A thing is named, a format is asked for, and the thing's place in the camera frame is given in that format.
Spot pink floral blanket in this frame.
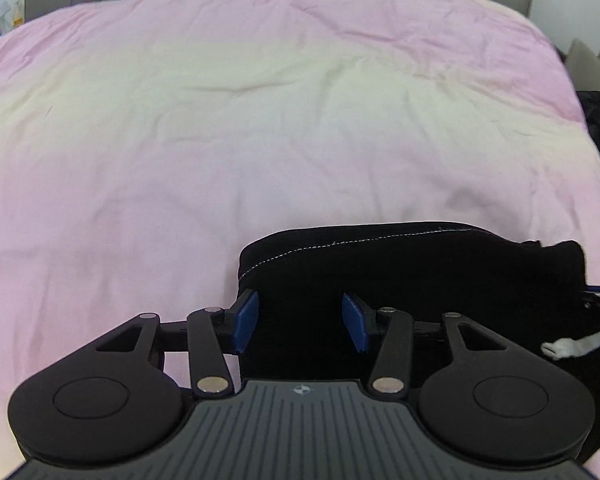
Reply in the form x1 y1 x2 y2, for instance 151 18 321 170
0 0 600 476

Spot grey upholstered chair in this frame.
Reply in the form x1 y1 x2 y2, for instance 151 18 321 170
564 38 600 107

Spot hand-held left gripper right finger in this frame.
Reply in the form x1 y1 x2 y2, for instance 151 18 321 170
341 292 512 396

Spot black pants with white drawstring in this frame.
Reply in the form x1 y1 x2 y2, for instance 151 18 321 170
237 221 600 466

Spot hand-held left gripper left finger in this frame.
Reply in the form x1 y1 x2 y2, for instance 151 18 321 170
94 289 260 396

